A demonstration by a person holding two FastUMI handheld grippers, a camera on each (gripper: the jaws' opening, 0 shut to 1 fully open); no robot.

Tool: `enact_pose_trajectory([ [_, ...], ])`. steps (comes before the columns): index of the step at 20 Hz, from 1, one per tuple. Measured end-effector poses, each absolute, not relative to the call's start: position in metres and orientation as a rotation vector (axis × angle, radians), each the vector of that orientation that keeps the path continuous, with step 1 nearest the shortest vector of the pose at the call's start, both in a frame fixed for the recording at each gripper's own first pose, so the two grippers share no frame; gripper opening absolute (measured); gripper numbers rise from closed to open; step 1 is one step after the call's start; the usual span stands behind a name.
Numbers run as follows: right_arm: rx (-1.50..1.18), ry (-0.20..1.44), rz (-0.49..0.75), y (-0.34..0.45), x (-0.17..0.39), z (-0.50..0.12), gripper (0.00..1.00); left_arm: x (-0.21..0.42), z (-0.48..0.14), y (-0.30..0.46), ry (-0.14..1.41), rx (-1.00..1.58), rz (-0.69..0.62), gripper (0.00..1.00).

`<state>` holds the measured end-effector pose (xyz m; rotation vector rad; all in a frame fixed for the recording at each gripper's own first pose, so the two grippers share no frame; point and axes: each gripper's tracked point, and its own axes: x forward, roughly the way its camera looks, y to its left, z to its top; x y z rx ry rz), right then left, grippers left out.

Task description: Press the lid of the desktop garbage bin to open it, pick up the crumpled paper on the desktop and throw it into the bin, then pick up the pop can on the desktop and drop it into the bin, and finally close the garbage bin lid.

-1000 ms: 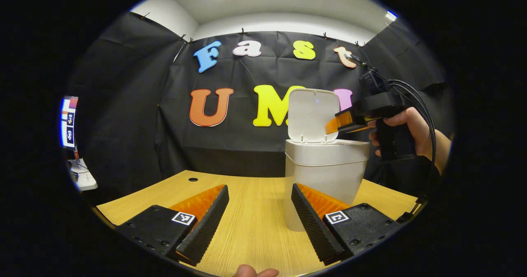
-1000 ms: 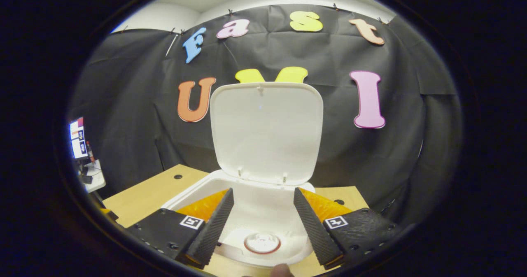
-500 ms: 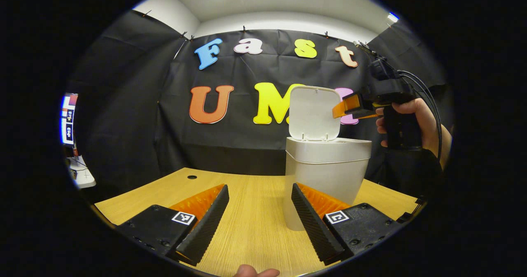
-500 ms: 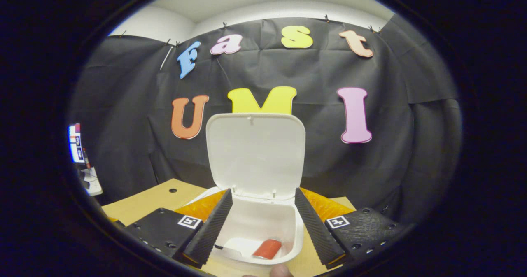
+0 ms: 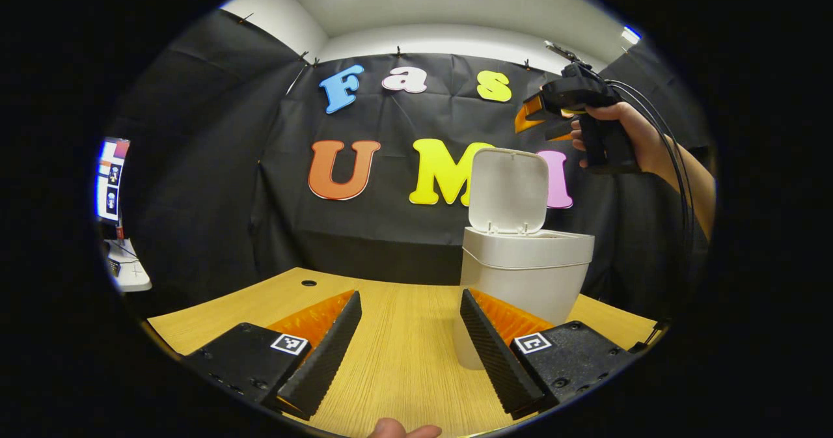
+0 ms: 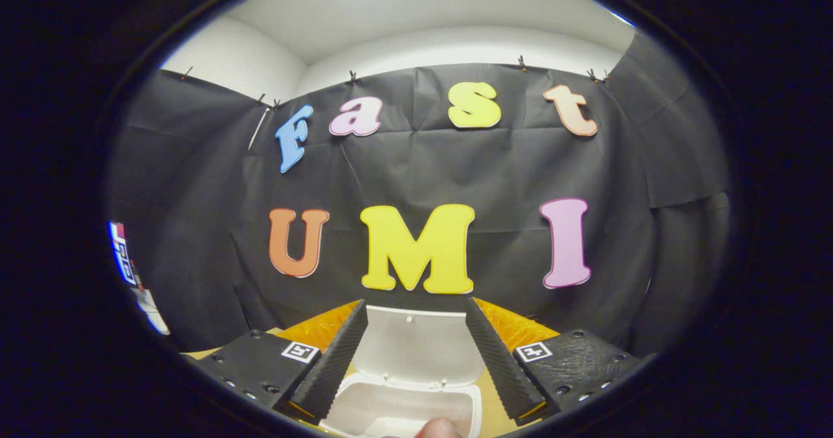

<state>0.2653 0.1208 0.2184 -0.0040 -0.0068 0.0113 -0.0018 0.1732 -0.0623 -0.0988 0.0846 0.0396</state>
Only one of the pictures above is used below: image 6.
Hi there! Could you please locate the white desktop garbage bin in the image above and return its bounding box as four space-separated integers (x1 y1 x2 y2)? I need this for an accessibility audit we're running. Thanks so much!
319 305 485 438

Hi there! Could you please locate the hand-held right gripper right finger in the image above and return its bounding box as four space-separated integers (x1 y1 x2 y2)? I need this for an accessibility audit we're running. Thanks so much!
465 297 642 426

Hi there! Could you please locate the white device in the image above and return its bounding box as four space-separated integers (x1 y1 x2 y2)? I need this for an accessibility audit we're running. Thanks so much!
133 287 170 336

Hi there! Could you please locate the row of black cloth clips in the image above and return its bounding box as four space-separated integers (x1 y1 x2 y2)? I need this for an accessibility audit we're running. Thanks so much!
182 54 609 110

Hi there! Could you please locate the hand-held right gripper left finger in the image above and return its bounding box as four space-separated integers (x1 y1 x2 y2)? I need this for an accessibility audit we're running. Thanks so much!
195 299 368 424

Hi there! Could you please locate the computer screen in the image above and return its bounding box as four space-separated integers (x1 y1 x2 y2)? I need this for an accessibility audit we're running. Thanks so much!
109 222 139 287

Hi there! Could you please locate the thin white strip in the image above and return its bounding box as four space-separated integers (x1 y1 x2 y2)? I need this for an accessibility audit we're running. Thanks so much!
248 107 269 152

